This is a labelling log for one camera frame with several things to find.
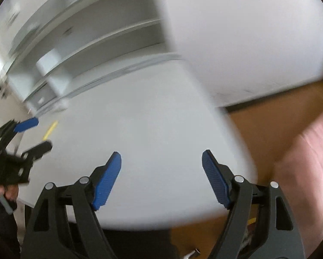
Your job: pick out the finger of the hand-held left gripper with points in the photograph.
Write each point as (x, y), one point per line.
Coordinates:
(26, 124)
(40, 149)

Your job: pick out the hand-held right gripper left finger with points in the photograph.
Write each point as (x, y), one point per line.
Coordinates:
(107, 182)

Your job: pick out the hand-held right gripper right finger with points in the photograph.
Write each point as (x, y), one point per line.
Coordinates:
(215, 179)

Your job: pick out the yellow stick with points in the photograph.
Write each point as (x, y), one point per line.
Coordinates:
(50, 130)

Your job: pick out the person's left forearm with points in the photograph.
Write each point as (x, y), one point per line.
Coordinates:
(1, 232)

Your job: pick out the person's left hand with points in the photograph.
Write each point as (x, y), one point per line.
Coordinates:
(9, 193)

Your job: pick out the white desk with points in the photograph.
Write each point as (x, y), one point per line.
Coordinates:
(150, 129)

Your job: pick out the chrome chair base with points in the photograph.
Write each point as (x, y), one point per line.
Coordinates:
(190, 254)

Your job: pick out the pink blanket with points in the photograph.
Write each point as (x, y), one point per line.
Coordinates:
(307, 183)

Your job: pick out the white shelf unit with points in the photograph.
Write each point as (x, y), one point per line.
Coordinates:
(110, 32)

